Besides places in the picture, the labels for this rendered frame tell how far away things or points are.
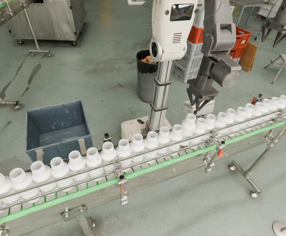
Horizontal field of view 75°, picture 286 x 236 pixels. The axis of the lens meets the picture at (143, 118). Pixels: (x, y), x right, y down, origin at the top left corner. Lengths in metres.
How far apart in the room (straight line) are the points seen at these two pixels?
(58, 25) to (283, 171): 4.22
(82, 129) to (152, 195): 0.93
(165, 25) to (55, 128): 0.95
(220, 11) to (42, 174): 0.72
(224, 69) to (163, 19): 0.68
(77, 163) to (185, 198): 1.38
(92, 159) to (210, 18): 0.57
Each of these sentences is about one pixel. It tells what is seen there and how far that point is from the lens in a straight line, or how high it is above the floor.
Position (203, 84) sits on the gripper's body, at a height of 1.38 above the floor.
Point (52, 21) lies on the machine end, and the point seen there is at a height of 0.47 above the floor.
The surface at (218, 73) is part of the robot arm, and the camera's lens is 0.57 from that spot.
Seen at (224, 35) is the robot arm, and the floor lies 1.53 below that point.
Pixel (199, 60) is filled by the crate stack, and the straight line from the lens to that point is 3.21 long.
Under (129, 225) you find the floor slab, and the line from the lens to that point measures 1.77.
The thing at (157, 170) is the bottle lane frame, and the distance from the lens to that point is 0.87.
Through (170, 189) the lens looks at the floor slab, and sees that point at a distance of 1.92.
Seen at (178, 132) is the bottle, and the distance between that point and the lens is 0.76.
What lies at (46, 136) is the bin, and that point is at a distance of 1.38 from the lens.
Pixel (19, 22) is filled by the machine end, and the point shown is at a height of 0.43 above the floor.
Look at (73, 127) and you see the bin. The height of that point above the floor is 0.73.
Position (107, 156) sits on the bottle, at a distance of 0.70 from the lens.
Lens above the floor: 1.71
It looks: 44 degrees down
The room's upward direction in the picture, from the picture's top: 5 degrees clockwise
